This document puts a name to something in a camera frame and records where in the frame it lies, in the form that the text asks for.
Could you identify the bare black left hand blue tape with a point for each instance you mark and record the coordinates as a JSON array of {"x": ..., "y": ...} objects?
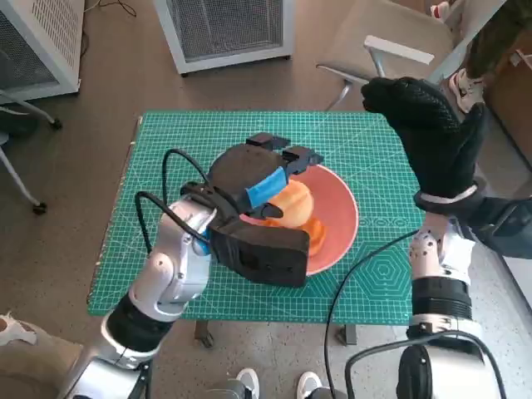
[{"x": 245, "y": 170}]

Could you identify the black knitted gloved right hand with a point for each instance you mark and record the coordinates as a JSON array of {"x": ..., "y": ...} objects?
[{"x": 436, "y": 141}]

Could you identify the round toy bread bun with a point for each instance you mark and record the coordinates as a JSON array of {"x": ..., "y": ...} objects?
[{"x": 297, "y": 199}]

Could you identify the rectangular toy bread loaf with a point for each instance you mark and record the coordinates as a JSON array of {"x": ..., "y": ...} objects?
[{"x": 316, "y": 237}]

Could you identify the pink bowl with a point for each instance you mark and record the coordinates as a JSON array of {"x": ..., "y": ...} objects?
[{"x": 341, "y": 216}]

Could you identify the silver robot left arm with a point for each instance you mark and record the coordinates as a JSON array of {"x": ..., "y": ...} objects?
[{"x": 183, "y": 257}]

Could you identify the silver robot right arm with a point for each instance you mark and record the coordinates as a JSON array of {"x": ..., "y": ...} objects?
[{"x": 440, "y": 266}]

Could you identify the green cutting mat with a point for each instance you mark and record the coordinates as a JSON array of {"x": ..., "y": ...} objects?
[{"x": 249, "y": 124}]

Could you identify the brown cardboard box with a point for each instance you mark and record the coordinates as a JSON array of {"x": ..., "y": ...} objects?
[{"x": 511, "y": 116}]

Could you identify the beige office chair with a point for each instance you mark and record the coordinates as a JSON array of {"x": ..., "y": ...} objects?
[{"x": 395, "y": 25}]

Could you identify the white perforated metal cabinet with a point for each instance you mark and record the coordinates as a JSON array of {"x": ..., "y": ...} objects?
[
  {"x": 54, "y": 25},
  {"x": 224, "y": 29}
]

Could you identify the white side table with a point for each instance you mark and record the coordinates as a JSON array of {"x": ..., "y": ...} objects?
[{"x": 521, "y": 274}]

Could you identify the white grey robot left foot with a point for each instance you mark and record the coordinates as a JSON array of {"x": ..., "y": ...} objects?
[{"x": 249, "y": 380}]

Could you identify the grey-legged swivel chair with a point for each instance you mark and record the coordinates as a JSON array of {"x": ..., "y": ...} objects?
[{"x": 16, "y": 126}]

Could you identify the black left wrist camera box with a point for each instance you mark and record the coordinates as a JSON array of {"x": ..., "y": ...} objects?
[{"x": 266, "y": 253}]

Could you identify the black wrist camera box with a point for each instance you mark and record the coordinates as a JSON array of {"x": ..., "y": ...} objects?
[
  {"x": 266, "y": 253},
  {"x": 498, "y": 228}
]

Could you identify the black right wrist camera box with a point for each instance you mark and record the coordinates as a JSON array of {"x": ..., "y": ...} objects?
[{"x": 498, "y": 228}]

